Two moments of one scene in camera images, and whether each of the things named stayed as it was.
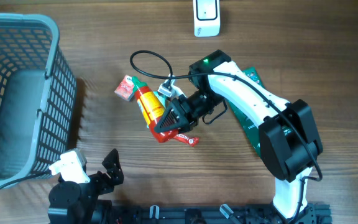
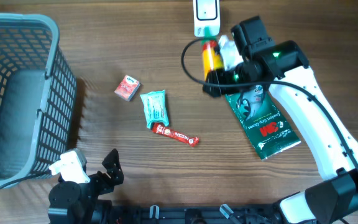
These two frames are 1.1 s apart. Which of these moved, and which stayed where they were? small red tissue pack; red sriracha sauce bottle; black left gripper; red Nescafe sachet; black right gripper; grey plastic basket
Moved: red sriracha sauce bottle; black right gripper
Stayed: black left gripper; grey plastic basket; small red tissue pack; red Nescafe sachet
